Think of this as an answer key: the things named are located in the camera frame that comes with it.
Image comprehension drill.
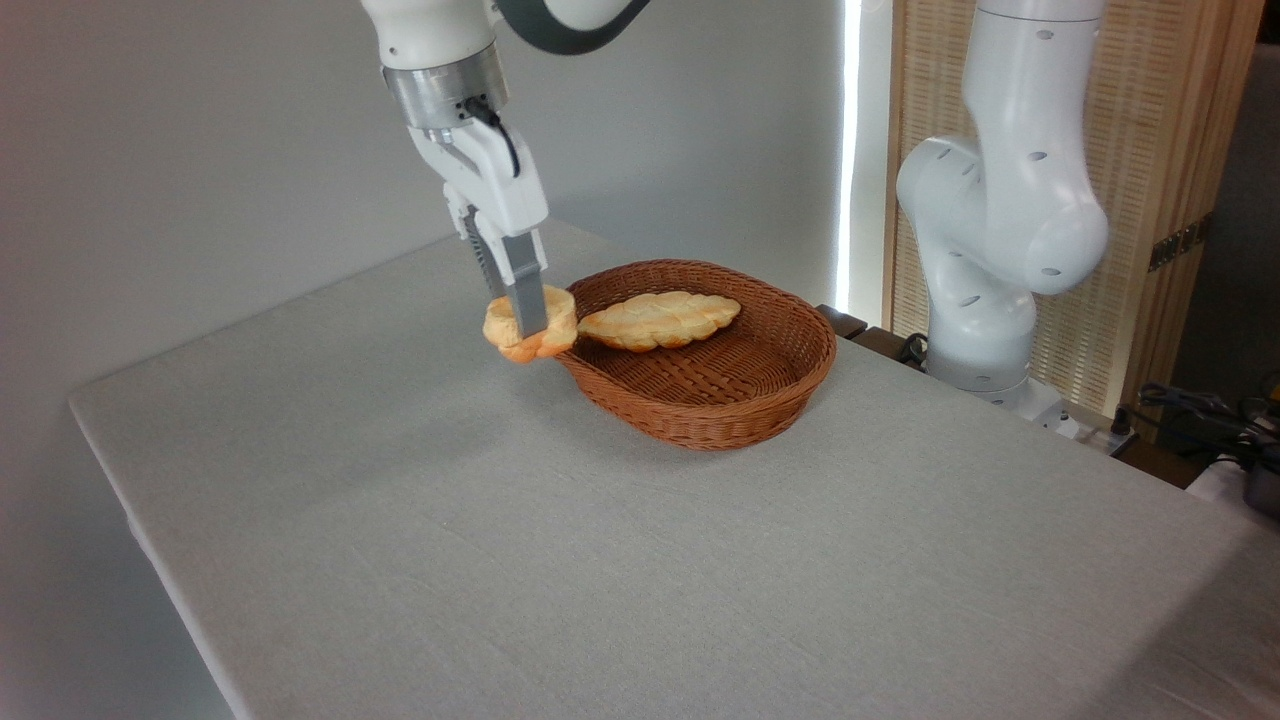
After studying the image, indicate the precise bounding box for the small round bread roll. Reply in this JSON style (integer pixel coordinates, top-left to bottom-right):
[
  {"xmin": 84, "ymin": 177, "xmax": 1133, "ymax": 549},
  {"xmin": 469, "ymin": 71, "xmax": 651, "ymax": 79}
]
[{"xmin": 483, "ymin": 285, "xmax": 579, "ymax": 364}]

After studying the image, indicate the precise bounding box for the long braided bread loaf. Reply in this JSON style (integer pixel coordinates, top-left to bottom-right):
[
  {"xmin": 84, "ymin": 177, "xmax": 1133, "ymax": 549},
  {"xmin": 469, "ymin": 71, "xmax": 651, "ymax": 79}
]
[{"xmin": 577, "ymin": 291, "xmax": 742, "ymax": 352}]

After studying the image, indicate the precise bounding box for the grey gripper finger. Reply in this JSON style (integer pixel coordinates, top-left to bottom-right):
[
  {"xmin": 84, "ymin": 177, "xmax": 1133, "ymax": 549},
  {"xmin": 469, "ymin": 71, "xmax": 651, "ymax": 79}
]
[
  {"xmin": 444, "ymin": 185, "xmax": 513, "ymax": 301},
  {"xmin": 502, "ymin": 229, "xmax": 550, "ymax": 339}
]

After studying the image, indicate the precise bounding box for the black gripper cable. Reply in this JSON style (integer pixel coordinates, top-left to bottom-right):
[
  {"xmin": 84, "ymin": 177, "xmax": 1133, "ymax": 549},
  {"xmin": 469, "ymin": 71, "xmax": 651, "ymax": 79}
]
[{"xmin": 462, "ymin": 95, "xmax": 522, "ymax": 179}]

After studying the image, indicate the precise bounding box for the grey tablecloth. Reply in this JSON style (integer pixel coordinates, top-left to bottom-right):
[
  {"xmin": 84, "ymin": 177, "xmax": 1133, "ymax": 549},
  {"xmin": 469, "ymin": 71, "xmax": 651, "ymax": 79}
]
[{"xmin": 68, "ymin": 218, "xmax": 1280, "ymax": 720}]

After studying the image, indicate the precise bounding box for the brown wicker basket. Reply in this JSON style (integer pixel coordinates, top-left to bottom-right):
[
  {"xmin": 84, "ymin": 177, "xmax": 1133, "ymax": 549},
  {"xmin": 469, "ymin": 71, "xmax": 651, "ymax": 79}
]
[{"xmin": 555, "ymin": 259, "xmax": 838, "ymax": 452}]

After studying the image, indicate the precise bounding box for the wooden slatted screen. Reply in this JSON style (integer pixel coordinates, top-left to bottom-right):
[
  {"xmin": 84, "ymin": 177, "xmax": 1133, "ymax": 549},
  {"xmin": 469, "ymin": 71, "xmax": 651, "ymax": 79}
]
[{"xmin": 885, "ymin": 0, "xmax": 1266, "ymax": 421}]

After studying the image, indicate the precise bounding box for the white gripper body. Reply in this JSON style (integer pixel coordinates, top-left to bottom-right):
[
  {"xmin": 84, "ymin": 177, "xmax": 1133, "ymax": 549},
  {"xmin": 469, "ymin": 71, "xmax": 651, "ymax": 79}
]
[{"xmin": 405, "ymin": 122, "xmax": 550, "ymax": 241}]

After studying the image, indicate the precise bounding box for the black cable bundle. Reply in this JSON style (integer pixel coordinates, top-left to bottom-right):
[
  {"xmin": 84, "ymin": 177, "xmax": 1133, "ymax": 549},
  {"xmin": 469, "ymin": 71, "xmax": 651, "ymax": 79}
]
[{"xmin": 1112, "ymin": 380, "xmax": 1280, "ymax": 471}]

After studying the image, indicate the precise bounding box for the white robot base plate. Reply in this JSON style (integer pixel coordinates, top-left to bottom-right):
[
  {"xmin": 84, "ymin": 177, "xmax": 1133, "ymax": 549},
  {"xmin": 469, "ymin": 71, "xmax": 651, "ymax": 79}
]
[{"xmin": 975, "ymin": 378, "xmax": 1086, "ymax": 441}]

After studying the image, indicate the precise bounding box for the dark wooden side table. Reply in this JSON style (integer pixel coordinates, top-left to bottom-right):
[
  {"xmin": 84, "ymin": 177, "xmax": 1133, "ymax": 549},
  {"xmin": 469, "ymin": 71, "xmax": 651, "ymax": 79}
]
[{"xmin": 817, "ymin": 304, "xmax": 931, "ymax": 371}]

